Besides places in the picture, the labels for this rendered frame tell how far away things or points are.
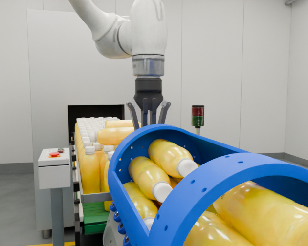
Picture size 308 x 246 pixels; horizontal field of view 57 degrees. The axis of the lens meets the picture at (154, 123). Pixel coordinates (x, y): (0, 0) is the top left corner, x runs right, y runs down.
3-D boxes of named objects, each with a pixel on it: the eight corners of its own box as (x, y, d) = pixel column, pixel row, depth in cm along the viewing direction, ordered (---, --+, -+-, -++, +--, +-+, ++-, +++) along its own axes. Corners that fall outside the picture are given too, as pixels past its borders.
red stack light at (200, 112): (194, 115, 134) (194, 107, 133) (188, 114, 140) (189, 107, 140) (207, 115, 136) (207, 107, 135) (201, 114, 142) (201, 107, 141)
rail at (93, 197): (83, 203, 95) (83, 194, 95) (83, 202, 96) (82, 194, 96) (193, 192, 107) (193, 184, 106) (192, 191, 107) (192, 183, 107)
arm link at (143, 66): (129, 57, 82) (129, 78, 83) (136, 53, 73) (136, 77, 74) (159, 58, 85) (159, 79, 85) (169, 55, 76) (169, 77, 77)
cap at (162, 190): (173, 187, 61) (176, 190, 59) (163, 202, 61) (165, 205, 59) (159, 178, 60) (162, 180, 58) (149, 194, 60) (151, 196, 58)
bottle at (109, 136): (142, 138, 115) (95, 140, 110) (139, 146, 121) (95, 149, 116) (140, 123, 118) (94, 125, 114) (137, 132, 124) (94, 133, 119)
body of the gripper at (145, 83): (159, 78, 84) (159, 109, 85) (130, 77, 82) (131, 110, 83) (167, 76, 77) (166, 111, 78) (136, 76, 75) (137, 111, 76)
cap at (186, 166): (178, 177, 61) (181, 180, 59) (176, 160, 61) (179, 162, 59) (194, 174, 62) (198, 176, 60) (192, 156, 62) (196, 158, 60)
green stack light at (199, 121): (194, 126, 134) (194, 116, 134) (188, 125, 140) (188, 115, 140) (206, 126, 136) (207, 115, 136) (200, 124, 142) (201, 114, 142)
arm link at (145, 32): (175, 55, 78) (146, 60, 88) (176, -3, 77) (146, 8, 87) (144, 52, 72) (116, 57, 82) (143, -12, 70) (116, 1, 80)
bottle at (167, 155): (149, 165, 78) (172, 186, 61) (146, 140, 77) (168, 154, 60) (173, 160, 80) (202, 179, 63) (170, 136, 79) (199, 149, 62)
